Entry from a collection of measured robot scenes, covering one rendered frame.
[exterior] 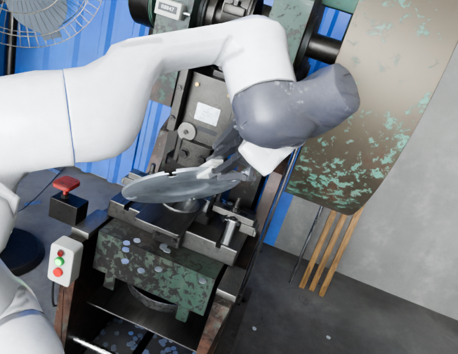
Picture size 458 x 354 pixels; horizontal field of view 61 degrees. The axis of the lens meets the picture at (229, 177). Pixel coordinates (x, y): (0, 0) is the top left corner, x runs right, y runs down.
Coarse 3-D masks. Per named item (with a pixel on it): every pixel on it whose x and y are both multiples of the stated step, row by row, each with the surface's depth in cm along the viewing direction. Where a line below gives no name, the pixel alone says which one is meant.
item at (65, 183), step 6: (60, 180) 118; (66, 180) 119; (72, 180) 120; (78, 180) 121; (54, 186) 116; (60, 186) 116; (66, 186) 116; (72, 186) 117; (78, 186) 120; (66, 192) 120
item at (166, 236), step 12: (156, 204) 117; (168, 204) 118; (180, 204) 120; (192, 204) 122; (204, 204) 126; (144, 216) 110; (156, 216) 111; (168, 216) 113; (180, 216) 115; (192, 216) 117; (156, 228) 107; (168, 228) 108; (180, 228) 109; (168, 240) 122; (180, 240) 121
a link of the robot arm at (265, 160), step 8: (248, 144) 61; (240, 152) 62; (248, 152) 61; (256, 152) 61; (264, 152) 62; (272, 152) 62; (280, 152) 63; (288, 152) 64; (248, 160) 62; (256, 160) 61; (264, 160) 62; (272, 160) 62; (280, 160) 63; (256, 168) 62; (264, 168) 62; (272, 168) 62
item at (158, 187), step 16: (144, 176) 83; (160, 176) 83; (176, 176) 85; (192, 176) 87; (128, 192) 91; (144, 192) 94; (160, 192) 98; (176, 192) 101; (192, 192) 102; (208, 192) 104
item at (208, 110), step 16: (192, 80) 113; (208, 80) 112; (224, 80) 113; (192, 96) 115; (208, 96) 113; (224, 96) 112; (192, 112) 116; (208, 112) 115; (224, 112) 114; (192, 128) 117; (208, 128) 117; (224, 128) 115; (176, 144) 121; (192, 144) 116; (208, 144) 118; (176, 160) 120; (192, 160) 118; (224, 160) 128
